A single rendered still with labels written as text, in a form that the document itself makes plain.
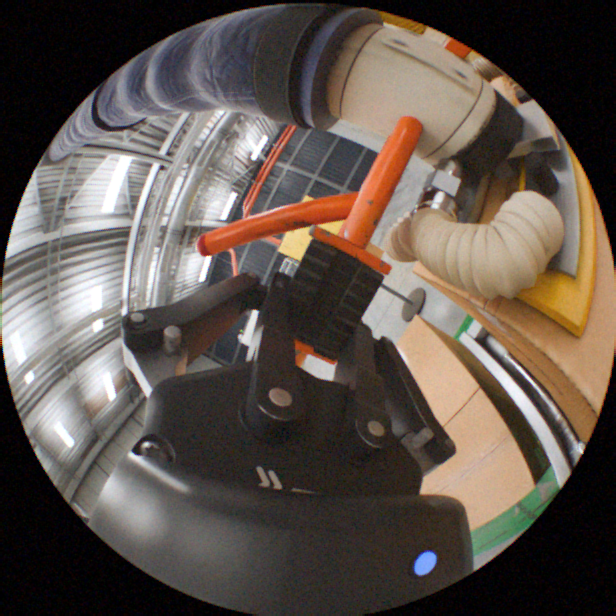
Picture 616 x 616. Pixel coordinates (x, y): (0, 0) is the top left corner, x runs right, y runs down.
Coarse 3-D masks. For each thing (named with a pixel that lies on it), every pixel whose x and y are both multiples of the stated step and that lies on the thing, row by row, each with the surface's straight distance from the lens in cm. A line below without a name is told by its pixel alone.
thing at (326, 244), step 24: (312, 240) 13; (336, 240) 13; (312, 264) 13; (336, 264) 14; (360, 264) 13; (384, 264) 14; (288, 288) 13; (312, 288) 13; (336, 288) 14; (360, 288) 13; (288, 312) 14; (312, 312) 14; (336, 312) 14; (360, 312) 14; (312, 336) 15; (336, 336) 14; (336, 360) 16
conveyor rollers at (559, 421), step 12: (492, 336) 70; (492, 348) 69; (504, 348) 66; (504, 360) 65; (516, 360) 63; (516, 372) 62; (528, 372) 60; (528, 384) 59; (540, 384) 58; (540, 396) 57; (552, 408) 56; (552, 420) 56; (564, 420) 55; (564, 432) 55; (564, 444) 56; (576, 444) 55; (576, 456) 55
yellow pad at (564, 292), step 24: (528, 96) 30; (528, 168) 19; (552, 168) 22; (576, 168) 22; (552, 192) 19; (576, 192) 19; (576, 216) 17; (576, 240) 16; (552, 264) 16; (576, 264) 15; (528, 288) 16; (552, 288) 15; (576, 288) 15; (552, 312) 15; (576, 312) 14; (576, 336) 15
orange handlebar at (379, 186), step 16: (448, 48) 26; (464, 48) 25; (400, 128) 18; (416, 128) 19; (384, 144) 22; (400, 144) 17; (416, 144) 19; (384, 160) 16; (400, 160) 17; (368, 176) 20; (384, 176) 16; (400, 176) 17; (368, 192) 15; (384, 192) 15; (352, 208) 16; (368, 208) 15; (384, 208) 16; (352, 224) 15; (368, 224) 15; (352, 240) 15; (368, 240) 15
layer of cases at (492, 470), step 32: (416, 320) 108; (416, 352) 96; (448, 352) 81; (448, 384) 76; (480, 384) 70; (448, 416) 71; (480, 416) 64; (512, 416) 77; (480, 448) 62; (512, 448) 58; (448, 480) 66; (480, 480) 61; (512, 480) 58; (480, 512) 61
